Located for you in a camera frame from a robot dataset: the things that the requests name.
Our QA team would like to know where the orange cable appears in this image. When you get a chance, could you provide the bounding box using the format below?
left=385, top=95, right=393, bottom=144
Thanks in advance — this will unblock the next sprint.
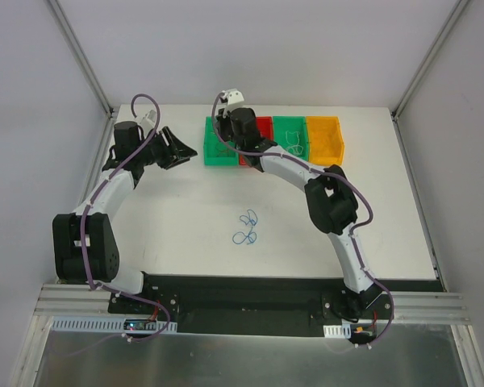
left=210, top=128, right=233, bottom=159

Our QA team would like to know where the white cable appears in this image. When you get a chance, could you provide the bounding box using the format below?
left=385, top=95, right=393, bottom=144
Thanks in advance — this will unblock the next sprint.
left=282, top=129, right=307, bottom=158

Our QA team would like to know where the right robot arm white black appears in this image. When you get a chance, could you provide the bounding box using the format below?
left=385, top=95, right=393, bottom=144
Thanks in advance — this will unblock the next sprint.
left=211, top=107, right=376, bottom=323

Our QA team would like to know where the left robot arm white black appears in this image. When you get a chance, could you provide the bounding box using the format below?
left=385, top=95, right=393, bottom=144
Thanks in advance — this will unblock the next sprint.
left=52, top=120, right=198, bottom=314

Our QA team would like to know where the green plastic bin left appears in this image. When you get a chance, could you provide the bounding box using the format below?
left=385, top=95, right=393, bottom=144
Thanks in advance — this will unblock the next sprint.
left=203, top=117, right=239, bottom=166

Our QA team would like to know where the green plastic bin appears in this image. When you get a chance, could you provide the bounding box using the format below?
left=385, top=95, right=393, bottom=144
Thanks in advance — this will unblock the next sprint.
left=203, top=117, right=239, bottom=166
left=273, top=116, right=310, bottom=161

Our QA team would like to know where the red plastic bin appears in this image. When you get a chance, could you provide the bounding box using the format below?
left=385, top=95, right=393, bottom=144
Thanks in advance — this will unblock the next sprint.
left=242, top=116, right=273, bottom=152

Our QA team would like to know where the green plastic bin right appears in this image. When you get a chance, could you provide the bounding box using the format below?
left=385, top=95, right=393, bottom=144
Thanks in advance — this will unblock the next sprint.
left=273, top=116, right=310, bottom=161

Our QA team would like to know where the yellow plastic bin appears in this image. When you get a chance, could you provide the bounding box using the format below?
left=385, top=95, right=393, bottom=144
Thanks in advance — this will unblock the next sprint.
left=306, top=116, right=344, bottom=166

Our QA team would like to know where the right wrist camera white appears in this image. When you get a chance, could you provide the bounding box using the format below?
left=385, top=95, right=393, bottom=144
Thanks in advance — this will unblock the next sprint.
left=220, top=89, right=245, bottom=118

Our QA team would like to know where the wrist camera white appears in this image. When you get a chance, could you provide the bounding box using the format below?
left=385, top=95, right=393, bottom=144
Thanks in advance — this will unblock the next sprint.
left=220, top=89, right=245, bottom=118
left=136, top=110, right=158, bottom=132

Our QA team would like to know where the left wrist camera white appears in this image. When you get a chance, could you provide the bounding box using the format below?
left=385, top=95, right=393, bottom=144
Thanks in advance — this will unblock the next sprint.
left=136, top=110, right=158, bottom=132

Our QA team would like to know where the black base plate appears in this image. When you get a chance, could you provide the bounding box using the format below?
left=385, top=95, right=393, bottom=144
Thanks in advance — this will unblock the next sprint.
left=86, top=275, right=444, bottom=337

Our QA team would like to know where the left white cable duct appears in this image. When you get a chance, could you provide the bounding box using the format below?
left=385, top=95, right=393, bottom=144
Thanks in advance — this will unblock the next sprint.
left=52, top=316, right=177, bottom=335

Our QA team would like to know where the white cable duct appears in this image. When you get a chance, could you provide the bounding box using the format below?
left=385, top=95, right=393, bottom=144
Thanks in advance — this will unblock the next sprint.
left=52, top=316, right=177, bottom=335
left=323, top=324, right=352, bottom=339

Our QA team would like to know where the aluminium frame rail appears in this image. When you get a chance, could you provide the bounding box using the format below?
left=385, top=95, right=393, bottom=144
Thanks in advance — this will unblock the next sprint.
left=34, top=284, right=111, bottom=316

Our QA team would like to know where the right white cable duct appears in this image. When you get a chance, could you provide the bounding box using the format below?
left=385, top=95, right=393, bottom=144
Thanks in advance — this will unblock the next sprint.
left=323, top=324, right=352, bottom=339

